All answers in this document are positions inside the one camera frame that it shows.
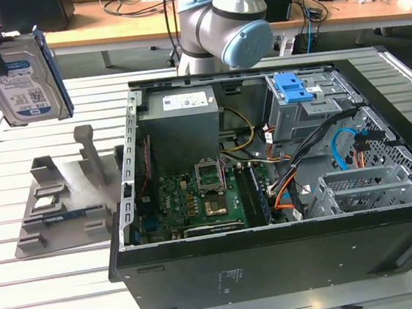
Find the hard disk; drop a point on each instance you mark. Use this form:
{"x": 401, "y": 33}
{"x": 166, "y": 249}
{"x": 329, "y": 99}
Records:
{"x": 26, "y": 88}

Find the metal disk bay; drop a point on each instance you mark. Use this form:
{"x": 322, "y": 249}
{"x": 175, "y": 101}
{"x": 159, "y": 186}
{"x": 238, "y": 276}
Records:
{"x": 398, "y": 178}

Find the large black box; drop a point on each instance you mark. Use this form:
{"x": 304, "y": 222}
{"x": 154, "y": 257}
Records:
{"x": 29, "y": 14}

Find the wooden desk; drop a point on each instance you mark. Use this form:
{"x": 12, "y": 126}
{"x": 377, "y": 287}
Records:
{"x": 122, "y": 26}

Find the grey parts rack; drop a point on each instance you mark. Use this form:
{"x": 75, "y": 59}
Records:
{"x": 69, "y": 183}

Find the silver CPU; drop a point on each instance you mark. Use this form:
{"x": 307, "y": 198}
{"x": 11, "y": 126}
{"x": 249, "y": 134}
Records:
{"x": 45, "y": 204}

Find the RAM stick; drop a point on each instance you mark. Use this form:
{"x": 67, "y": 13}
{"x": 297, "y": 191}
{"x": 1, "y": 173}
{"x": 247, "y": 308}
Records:
{"x": 65, "y": 216}

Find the black case fan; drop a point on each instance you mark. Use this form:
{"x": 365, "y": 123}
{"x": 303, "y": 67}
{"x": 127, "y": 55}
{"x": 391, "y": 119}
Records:
{"x": 147, "y": 160}

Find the grey power supply box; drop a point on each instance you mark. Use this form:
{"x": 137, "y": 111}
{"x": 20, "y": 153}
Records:
{"x": 182, "y": 135}

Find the green motherboard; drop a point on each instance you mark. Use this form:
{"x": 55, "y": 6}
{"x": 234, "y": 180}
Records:
{"x": 169, "y": 188}

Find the black graphics card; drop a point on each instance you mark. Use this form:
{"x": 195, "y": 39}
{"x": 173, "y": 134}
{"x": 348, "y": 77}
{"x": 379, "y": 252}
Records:
{"x": 214, "y": 229}

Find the blue plastic latch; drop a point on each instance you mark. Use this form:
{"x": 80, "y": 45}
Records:
{"x": 291, "y": 90}

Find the grey optical drive cage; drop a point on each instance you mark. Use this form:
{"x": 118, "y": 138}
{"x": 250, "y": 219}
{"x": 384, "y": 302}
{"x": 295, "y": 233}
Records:
{"x": 291, "y": 123}

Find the black open PC case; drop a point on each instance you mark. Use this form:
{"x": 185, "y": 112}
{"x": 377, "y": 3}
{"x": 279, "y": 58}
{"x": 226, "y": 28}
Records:
{"x": 276, "y": 265}

